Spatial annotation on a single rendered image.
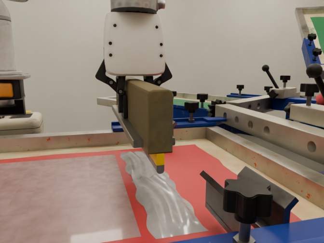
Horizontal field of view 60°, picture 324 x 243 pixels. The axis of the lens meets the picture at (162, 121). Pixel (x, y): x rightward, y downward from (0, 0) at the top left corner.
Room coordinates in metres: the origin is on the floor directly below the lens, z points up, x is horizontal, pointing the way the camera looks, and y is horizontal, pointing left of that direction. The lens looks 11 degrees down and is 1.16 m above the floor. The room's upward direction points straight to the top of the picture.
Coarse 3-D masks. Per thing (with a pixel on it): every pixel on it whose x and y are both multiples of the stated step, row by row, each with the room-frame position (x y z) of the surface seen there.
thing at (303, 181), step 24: (0, 144) 0.66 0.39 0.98; (24, 144) 0.67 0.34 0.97; (48, 144) 0.68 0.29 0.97; (72, 144) 0.70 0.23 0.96; (96, 144) 0.71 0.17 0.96; (120, 144) 0.73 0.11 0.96; (216, 144) 0.72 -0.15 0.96; (240, 144) 0.61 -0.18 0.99; (264, 168) 0.52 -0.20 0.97; (288, 168) 0.46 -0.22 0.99; (312, 192) 0.40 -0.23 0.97
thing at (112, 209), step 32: (32, 192) 0.44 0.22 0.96; (64, 192) 0.44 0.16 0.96; (96, 192) 0.44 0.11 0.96; (128, 192) 0.44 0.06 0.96; (192, 192) 0.44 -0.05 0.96; (0, 224) 0.34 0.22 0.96; (32, 224) 0.34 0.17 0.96; (64, 224) 0.34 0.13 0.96; (96, 224) 0.34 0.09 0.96; (128, 224) 0.34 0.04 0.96
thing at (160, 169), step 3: (144, 150) 0.38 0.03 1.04; (147, 153) 0.37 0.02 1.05; (147, 156) 0.37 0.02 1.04; (150, 159) 0.34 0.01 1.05; (153, 162) 0.33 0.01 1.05; (153, 165) 0.33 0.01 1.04; (156, 165) 0.31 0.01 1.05; (159, 165) 0.31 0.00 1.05; (162, 165) 0.32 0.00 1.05; (156, 168) 0.31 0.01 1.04; (159, 168) 0.31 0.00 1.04; (162, 168) 0.32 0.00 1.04; (156, 171) 0.32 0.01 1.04; (159, 171) 0.31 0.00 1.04; (162, 171) 0.32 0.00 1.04
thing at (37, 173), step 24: (0, 168) 0.55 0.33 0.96; (24, 168) 0.55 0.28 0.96; (48, 168) 0.55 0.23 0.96; (72, 168) 0.55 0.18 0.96; (96, 168) 0.55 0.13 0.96; (120, 168) 0.55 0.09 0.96; (168, 168) 0.55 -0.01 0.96; (192, 168) 0.55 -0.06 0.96; (216, 168) 0.55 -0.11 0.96; (0, 192) 0.44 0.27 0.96; (24, 192) 0.44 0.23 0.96
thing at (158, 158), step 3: (159, 153) 0.32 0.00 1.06; (162, 153) 0.32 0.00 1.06; (150, 156) 0.34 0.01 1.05; (153, 156) 0.33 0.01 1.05; (156, 156) 0.31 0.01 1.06; (159, 156) 0.31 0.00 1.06; (162, 156) 0.32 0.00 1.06; (153, 159) 0.33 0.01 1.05; (156, 159) 0.31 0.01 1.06; (159, 159) 0.31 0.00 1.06; (162, 159) 0.32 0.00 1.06; (156, 162) 0.31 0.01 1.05; (159, 162) 0.31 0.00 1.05; (162, 162) 0.32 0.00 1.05
